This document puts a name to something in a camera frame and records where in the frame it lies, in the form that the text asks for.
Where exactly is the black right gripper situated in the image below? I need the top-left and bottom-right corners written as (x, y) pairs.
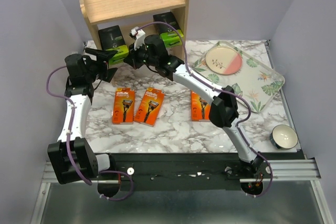
top-left (123, 41), bottom-right (158, 70)

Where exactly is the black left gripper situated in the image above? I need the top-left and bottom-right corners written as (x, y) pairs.
top-left (85, 47), bottom-right (118, 82)

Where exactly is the black green razor box front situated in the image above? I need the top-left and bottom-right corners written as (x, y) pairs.
top-left (98, 25), bottom-right (129, 66)

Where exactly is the black green razor box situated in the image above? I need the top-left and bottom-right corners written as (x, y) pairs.
top-left (98, 25), bottom-right (129, 66)
top-left (153, 12), bottom-right (184, 48)

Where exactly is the orange razor box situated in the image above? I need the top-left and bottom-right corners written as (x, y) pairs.
top-left (134, 88), bottom-right (164, 126)
top-left (191, 91), bottom-right (211, 122)
top-left (111, 88), bottom-right (135, 124)

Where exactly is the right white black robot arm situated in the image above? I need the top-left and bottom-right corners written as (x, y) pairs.
top-left (124, 34), bottom-right (264, 178)

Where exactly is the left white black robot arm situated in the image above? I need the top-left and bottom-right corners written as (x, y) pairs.
top-left (46, 48), bottom-right (117, 185)

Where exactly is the pink cream round plate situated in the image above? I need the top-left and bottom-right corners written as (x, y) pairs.
top-left (205, 47), bottom-right (243, 75)

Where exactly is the clear floral tray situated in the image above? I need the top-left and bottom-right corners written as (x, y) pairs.
top-left (189, 41), bottom-right (285, 113)

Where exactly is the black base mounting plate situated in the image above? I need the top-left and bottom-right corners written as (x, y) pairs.
top-left (54, 152), bottom-right (307, 200)

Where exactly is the white dark-rimmed bowl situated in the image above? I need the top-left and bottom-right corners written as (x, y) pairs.
top-left (269, 124), bottom-right (299, 150)

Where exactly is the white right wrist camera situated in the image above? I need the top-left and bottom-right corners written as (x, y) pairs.
top-left (129, 27), bottom-right (146, 50)

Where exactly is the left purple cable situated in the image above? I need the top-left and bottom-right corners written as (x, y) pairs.
top-left (46, 66), bottom-right (134, 201)

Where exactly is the purple cable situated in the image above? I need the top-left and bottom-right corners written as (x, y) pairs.
top-left (46, 66), bottom-right (134, 201)
top-left (136, 21), bottom-right (274, 198)

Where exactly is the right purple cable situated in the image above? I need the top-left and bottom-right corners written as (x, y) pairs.
top-left (136, 21), bottom-right (274, 198)

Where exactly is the aluminium rail frame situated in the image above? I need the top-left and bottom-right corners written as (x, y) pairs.
top-left (29, 40), bottom-right (336, 224)

